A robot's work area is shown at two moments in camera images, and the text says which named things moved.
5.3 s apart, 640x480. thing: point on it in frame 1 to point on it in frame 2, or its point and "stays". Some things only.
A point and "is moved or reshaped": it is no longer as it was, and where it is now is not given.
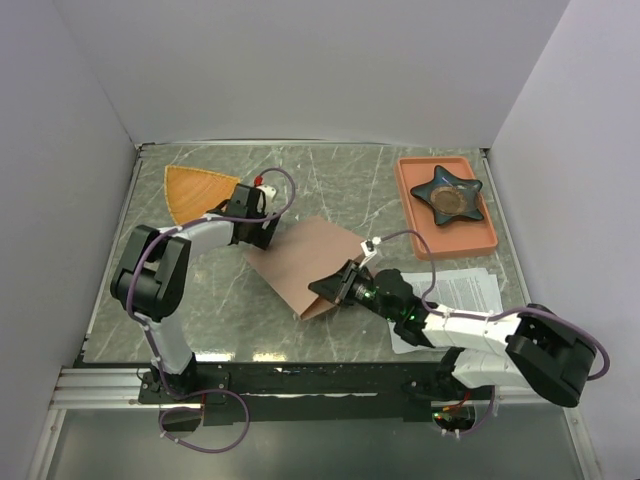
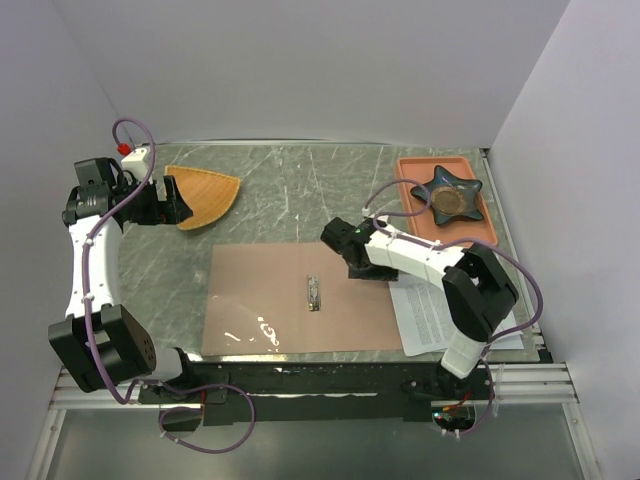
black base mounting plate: [308, 393] stays
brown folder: [301, 251] is moved or reshaped
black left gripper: [261, 238] to [169, 212]
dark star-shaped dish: [450, 196] stays
